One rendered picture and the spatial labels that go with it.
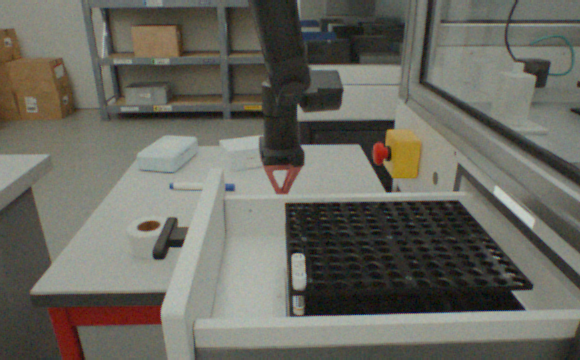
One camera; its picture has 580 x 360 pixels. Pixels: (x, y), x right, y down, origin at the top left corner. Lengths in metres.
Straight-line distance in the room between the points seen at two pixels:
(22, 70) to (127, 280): 4.29
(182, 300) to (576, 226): 0.33
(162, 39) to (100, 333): 3.74
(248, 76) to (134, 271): 4.09
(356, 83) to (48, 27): 4.21
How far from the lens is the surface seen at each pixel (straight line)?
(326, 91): 0.70
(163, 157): 1.02
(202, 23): 4.67
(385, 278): 0.42
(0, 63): 4.96
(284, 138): 0.71
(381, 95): 1.26
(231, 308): 0.48
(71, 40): 5.06
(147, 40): 4.36
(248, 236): 0.60
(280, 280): 0.49
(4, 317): 1.28
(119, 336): 0.75
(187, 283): 0.37
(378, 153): 0.78
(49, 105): 4.86
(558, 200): 0.45
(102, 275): 0.71
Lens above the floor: 1.14
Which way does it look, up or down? 24 degrees down
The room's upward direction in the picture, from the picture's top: straight up
